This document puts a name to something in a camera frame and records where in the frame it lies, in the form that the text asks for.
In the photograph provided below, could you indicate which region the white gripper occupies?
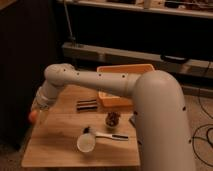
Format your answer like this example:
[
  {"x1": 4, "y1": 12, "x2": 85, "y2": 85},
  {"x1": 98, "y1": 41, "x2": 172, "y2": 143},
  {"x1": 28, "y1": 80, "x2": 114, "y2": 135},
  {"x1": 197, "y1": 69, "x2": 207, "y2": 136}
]
[{"x1": 31, "y1": 85, "x2": 60, "y2": 124}]

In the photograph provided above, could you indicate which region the red yellow apple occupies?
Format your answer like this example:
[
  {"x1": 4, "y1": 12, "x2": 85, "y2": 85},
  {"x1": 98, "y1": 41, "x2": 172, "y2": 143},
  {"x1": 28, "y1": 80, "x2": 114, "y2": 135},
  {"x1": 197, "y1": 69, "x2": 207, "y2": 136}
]
[{"x1": 28, "y1": 110, "x2": 38, "y2": 124}]

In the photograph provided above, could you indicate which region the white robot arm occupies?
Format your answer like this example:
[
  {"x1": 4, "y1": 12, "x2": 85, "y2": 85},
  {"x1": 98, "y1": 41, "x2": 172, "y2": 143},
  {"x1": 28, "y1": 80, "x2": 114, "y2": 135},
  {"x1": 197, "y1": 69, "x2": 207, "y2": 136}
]
[{"x1": 32, "y1": 63, "x2": 196, "y2": 171}]

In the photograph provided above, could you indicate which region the white paper cup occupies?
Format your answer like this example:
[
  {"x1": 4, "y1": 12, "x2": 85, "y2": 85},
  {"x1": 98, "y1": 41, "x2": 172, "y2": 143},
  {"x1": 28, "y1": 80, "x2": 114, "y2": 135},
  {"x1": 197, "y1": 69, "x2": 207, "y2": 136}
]
[{"x1": 77, "y1": 133, "x2": 96, "y2": 153}]

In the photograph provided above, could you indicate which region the black striped bar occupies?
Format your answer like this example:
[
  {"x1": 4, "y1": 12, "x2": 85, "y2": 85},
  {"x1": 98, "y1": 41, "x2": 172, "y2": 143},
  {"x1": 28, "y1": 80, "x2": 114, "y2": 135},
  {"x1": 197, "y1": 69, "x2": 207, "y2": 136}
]
[{"x1": 76, "y1": 99, "x2": 98, "y2": 111}]

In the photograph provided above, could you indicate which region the yellow plastic bin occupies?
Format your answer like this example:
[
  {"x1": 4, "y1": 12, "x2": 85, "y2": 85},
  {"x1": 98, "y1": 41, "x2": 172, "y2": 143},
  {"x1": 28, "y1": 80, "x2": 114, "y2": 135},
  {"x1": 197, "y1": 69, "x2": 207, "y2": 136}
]
[{"x1": 97, "y1": 64, "x2": 154, "y2": 107}]

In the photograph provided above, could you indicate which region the glass jar of nuts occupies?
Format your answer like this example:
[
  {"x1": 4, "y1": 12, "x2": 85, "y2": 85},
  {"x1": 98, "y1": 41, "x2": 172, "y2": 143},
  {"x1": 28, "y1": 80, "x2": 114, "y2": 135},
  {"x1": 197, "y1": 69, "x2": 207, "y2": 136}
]
[{"x1": 105, "y1": 112, "x2": 120, "y2": 129}]

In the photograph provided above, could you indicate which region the blue sponge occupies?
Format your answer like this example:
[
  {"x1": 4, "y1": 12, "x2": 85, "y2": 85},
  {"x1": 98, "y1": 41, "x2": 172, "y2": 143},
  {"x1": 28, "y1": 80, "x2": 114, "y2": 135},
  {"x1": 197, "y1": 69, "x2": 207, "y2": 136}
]
[{"x1": 129, "y1": 115, "x2": 135, "y2": 127}]

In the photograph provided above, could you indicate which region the grey wall shelf rail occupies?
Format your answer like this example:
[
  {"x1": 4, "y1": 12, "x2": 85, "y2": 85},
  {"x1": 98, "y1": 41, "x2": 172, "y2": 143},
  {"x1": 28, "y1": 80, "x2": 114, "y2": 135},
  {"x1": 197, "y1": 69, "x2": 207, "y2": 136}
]
[{"x1": 62, "y1": 42, "x2": 213, "y2": 79}]

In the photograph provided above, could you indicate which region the black cable on floor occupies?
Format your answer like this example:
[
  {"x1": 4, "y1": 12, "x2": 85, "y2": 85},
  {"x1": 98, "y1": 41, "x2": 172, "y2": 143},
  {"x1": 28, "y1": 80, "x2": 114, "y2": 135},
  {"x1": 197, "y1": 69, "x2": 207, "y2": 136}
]
[{"x1": 191, "y1": 96, "x2": 213, "y2": 169}]

